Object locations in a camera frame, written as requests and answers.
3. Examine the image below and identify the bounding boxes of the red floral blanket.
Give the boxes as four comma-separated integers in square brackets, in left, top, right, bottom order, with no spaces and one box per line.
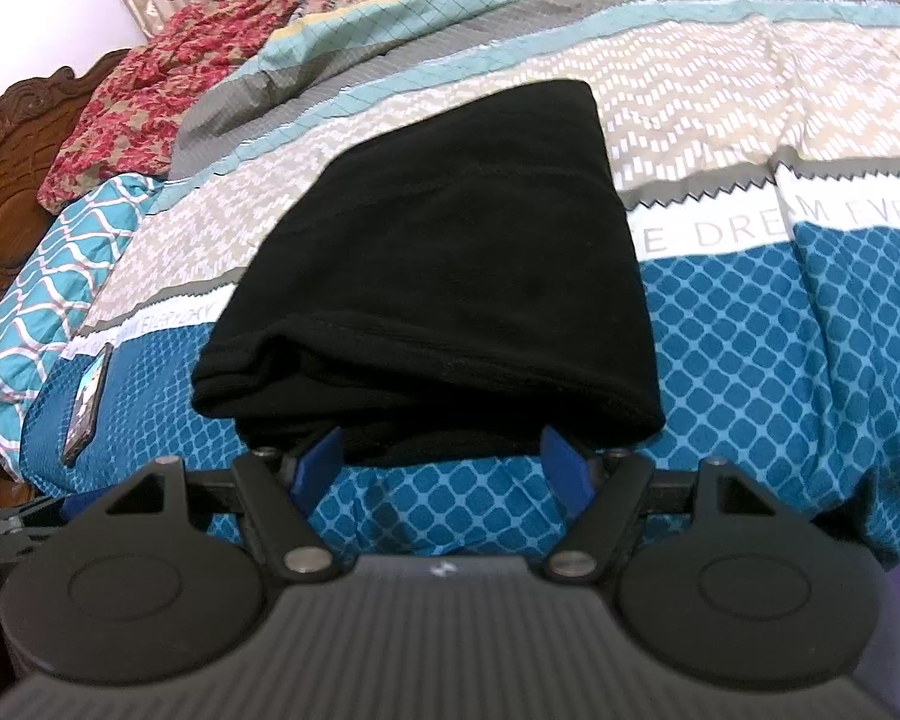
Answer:
[36,0,305,215]

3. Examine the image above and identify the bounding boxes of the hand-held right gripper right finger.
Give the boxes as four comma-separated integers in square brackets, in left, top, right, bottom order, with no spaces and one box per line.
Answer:
[538,426,790,582]

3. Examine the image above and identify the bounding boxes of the carved wooden headboard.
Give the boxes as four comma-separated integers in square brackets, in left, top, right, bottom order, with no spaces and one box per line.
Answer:
[0,49,132,346]

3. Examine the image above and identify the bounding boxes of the black pants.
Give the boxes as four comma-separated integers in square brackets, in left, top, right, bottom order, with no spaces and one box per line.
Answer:
[190,79,665,467]

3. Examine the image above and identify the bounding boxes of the smartphone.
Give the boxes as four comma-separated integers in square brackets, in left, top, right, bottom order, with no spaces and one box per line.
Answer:
[60,343,115,466]

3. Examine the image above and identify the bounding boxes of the patterned striped bedsheet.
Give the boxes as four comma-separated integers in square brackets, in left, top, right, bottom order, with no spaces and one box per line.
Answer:
[22,0,900,567]

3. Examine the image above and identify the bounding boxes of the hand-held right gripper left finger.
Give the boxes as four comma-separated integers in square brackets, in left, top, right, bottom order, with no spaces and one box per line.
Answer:
[103,426,346,580]

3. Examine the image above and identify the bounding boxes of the teal lattice pillow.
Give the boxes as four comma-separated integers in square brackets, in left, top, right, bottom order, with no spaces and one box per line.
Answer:
[0,172,167,470]

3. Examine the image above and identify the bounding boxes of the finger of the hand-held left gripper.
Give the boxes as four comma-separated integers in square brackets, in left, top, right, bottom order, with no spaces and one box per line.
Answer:
[0,491,91,563]

